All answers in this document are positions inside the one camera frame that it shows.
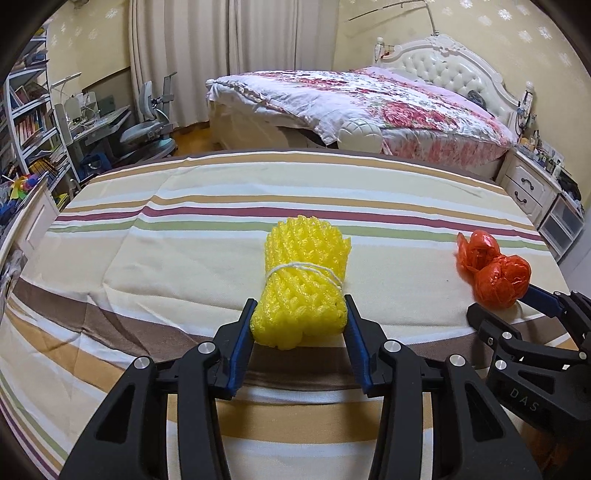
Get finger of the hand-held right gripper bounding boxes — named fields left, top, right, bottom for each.
left=466, top=302, right=583, bottom=371
left=522, top=282, right=591, bottom=361

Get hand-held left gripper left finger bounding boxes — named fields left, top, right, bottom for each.
left=65, top=298, right=258, bottom=480

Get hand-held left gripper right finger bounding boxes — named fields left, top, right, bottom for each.
left=344, top=294, right=542, bottom=480

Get orange plastic bag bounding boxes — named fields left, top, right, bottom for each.
left=455, top=229, right=533, bottom=310

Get yellow foam net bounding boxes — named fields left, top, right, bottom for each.
left=249, top=217, right=352, bottom=349

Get plastic drawer unit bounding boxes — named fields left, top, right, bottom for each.
left=538, top=191, right=587, bottom=261

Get white nightstand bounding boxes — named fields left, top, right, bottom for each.
left=501, top=148, right=561, bottom=229

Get black bag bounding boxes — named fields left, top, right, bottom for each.
left=558, top=168, right=585, bottom=201

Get group of small bottles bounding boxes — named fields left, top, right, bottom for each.
left=515, top=129, right=566, bottom=178

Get grey desk chair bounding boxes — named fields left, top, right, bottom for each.
left=117, top=71, right=178, bottom=162

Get white cabinet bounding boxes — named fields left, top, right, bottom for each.
left=0, top=180, right=61, bottom=278

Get white bed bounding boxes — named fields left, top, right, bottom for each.
left=205, top=34, right=536, bottom=181

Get floral bedspread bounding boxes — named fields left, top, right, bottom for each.
left=207, top=67, right=515, bottom=162

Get grey desk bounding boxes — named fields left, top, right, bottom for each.
left=51, top=90, right=132, bottom=185

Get colourful toy pinwheel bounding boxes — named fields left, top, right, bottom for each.
left=0, top=173, right=42, bottom=222

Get beige curtains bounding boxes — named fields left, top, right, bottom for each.
left=127, top=0, right=340, bottom=134

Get white bookshelf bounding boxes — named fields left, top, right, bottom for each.
left=0, top=32, right=81, bottom=185

